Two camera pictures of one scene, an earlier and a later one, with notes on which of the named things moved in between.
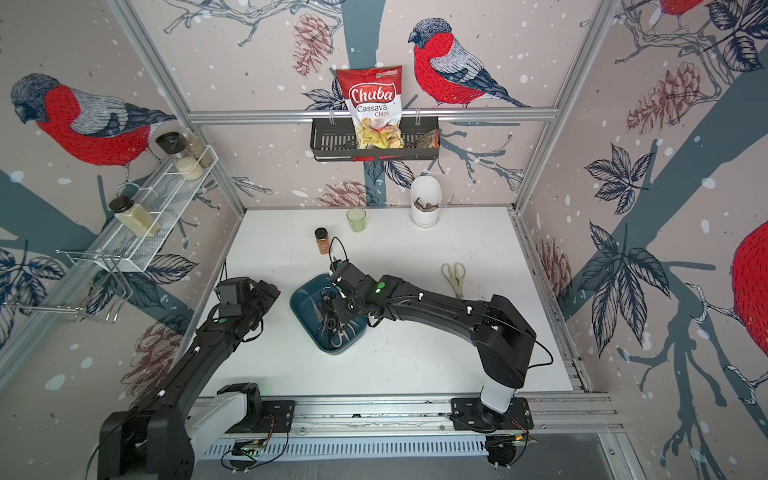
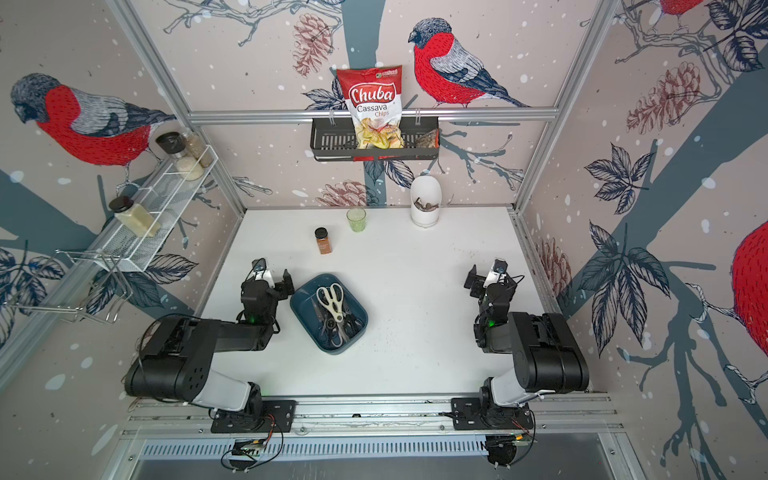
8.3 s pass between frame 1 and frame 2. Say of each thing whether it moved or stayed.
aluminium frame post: stayed
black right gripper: moved
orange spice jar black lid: stayed
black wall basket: stayed
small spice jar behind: stayed
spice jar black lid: stayed
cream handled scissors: moved
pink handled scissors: stayed
